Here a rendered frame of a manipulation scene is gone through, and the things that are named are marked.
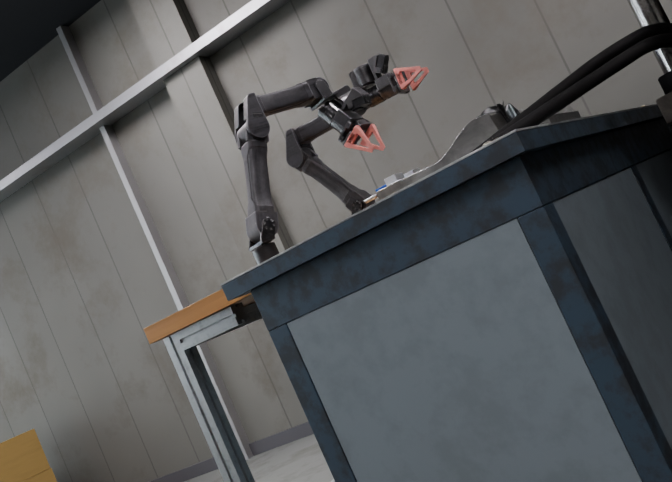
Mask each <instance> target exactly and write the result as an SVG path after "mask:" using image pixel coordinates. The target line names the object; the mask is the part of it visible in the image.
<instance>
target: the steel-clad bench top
mask: <svg viewBox="0 0 672 482"><path fill-rule="evenodd" d="M652 106H657V104H654V105H649V106H643V107H637V108H632V109H626V110H620V111H615V112H609V113H604V114H598V115H592V116H587V117H581V118H575V119H570V120H564V121H559V122H553V123H547V124H542V125H536V126H531V127H525V128H519V129H515V130H513V131H511V132H509V133H507V134H505V135H503V136H501V137H499V138H498V139H496V140H494V141H492V142H490V143H488V144H486V145H484V146H482V147H480V148H479V149H477V150H475V151H473V152H471V153H469V154H467V155H465V156H463V157H461V158H460V159H458V160H456V161H454V162H452V163H450V164H448V165H446V166H444V167H442V168H441V169H439V170H437V171H435V172H433V173H431V174H429V175H427V176H425V177H423V178H422V179H420V180H418V181H416V182H414V183H412V184H410V185H408V186H406V187H404V188H403V189H401V190H399V191H397V192H395V193H393V194H391V195H389V196H387V197H385V198H384V199H382V200H380V201H378V202H376V203H374V204H372V205H370V206H368V207H366V208H365V209H363V210H361V211H359V212H357V213H355V214H353V215H351V216H349V217H347V218H346V219H344V220H342V221H340V222H338V223H336V224H334V225H332V226H330V227H328V228H327V229H325V230H323V231H321V232H319V233H317V234H315V235H313V236H311V237H309V238H308V239H306V240H304V241H302V242H300V243H298V244H296V245H294V246H292V247H290V248H289V249H287V250H285V251H283V252H281V253H279V254H277V255H275V256H273V257H271V258H270V259H268V260H266V261H264V262H262V263H260V264H258V265H256V266H254V267H252V268H251V269H249V270H247V271H245V272H243V273H241V274H239V275H237V276H235V277H233V278H232V279H230V280H228V281H226V282H224V283H222V284H220V286H223V285H224V284H226V283H228V282H230V281H232V280H234V279H236V278H238V277H240V276H242V275H244V274H245V273H247V272H249V271H251V270H253V269H255V268H257V267H259V266H261V265H263V264H265V263H266V262H268V261H270V260H272V259H274V258H276V257H278V256H280V255H282V254H284V253H286V252H287V251H289V250H291V249H293V248H295V247H297V246H299V245H301V244H303V243H305V242H307V241H308V240H310V239H312V238H314V237H316V236H318V235H320V234H322V233H324V232H326V231H328V230H329V229H331V228H333V227H335V226H337V225H339V224H341V223H343V222H345V221H347V220H349V219H350V218H352V217H354V216H356V215H358V214H360V213H362V212H364V211H366V210H368V209H370V208H371V207H373V206H375V205H377V204H379V203H381V202H383V201H385V200H387V199H389V198H391V197H392V196H394V195H396V194H398V193H400V192H402V191H404V190H406V189H408V188H410V187H412V186H413V185H415V184H417V183H419V182H421V181H423V180H425V179H427V178H429V177H431V176H433V175H434V174H436V173H438V172H440V171H442V170H444V169H446V168H448V167H450V166H452V165H454V164H455V163H457V162H459V161H461V160H463V159H465V158H467V157H469V156H471V155H473V154H475V153H476V152H478V151H480V150H482V149H484V148H486V147H488V146H490V145H492V144H494V143H496V142H497V141H499V140H501V139H503V138H505V137H507V136H509V135H511V134H513V133H515V132H518V131H523V130H528V129H534V128H539V127H545V126H550V125H555V124H561V123H566V122H571V121H577V120H582V119H587V118H593V117H598V116H604V115H609V114H614V113H620V112H625V111H630V110H636V109H641V108H647V107H652Z"/></svg>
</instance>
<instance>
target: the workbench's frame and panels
mask: <svg viewBox="0 0 672 482"><path fill-rule="evenodd" d="M671 124H672V122H671V123H666V121H665V119H664V117H663V115H662V113H661V111H660V109H659V107H658V105H657V106H652V107H647V108H641V109H636V110H630V111H625V112H620V113H614V114H609V115H604V116H598V117H593V118H587V119H582V120H577V121H571V122H566V123H561V124H555V125H550V126H545V127H539V128H534V129H528V130H523V131H518V132H515V133H513V134H511V135H509V136H507V137H505V138H503V139H501V140H499V141H497V142H496V143H494V144H492V145H490V146H488V147H486V148H484V149H482V150H480V151H478V152H476V153H475V154H473V155H471V156H469V157H467V158H465V159H463V160H461V161H459V162H457V163H455V164H454V165H452V166H450V167H448V168H446V169H444V170H442V171H440V172H438V173H436V174H434V175H433V176H431V177H429V178H427V179H425V180H423V181H421V182H419V183H417V184H415V185H413V186H412V187H410V188H408V189H406V190H404V191H402V192H400V193H398V194H396V195H394V196H392V197H391V198H389V199H387V200H385V201H383V202H381V203H379V204H377V205H375V206H373V207H371V208H370V209H368V210H366V211H364V212H362V213H360V214H358V215H356V216H354V217H352V218H350V219H349V220H347V221H345V222H343V223H341V224H339V225H337V226H335V227H333V228H331V229H329V230H328V231H326V232H324V233H322V234H320V235H318V236H316V237H314V238H312V239H310V240H308V241H307V242H305V243H303V244H301V245H299V246H297V247H295V248H293V249H291V250H289V251H287V252H286V253H284V254H282V255H280V256H278V257H276V258H274V259H272V260H270V261H268V262H266V263H265V264H263V265H261V266H259V267H257V268H255V269H253V270H251V271H249V272H247V273H245V274H244V275H242V276H240V277H238V278H236V279H234V280H232V281H230V282H228V283H226V284H224V285H223V286H222V289H223V291H224V293H225V296H226V298H227V300H228V301H230V300H233V299H235V298H238V297H241V296H243V295H246V294H249V293H251V294H252V296H253V298H254V300H255V303H256V305H257V307H258V309H259V312H260V314H261V316H262V318H263V321H264V323H265V325H266V327H267V330H268V331H269V334H270V336H271V338H272V340H273V343H274V345H275V347H276V350H277V352H278V354H279V356H280V359H281V361H282V363H283V365H284V368H285V370H286V372H287V374H288V377H289V379H290V381H291V383H292V386H293V388H294V390H295V392H296V395H297V397H298V399H299V401H300V404H301V406H302V408H303V410H304V413H305V415H306V417H307V419H308V422H309V424H310V426H311V428H312V431H313V433H314V435H315V437H316V440H317V442H318V444H319V447H320V449H321V451H322V453H323V456H324V458H325V460H326V462H327V465H328V467H329V469H330V471H331V474H332V476H333V478H334V480H335V482H672V132H671V130H670V128H669V126H670V125H671Z"/></svg>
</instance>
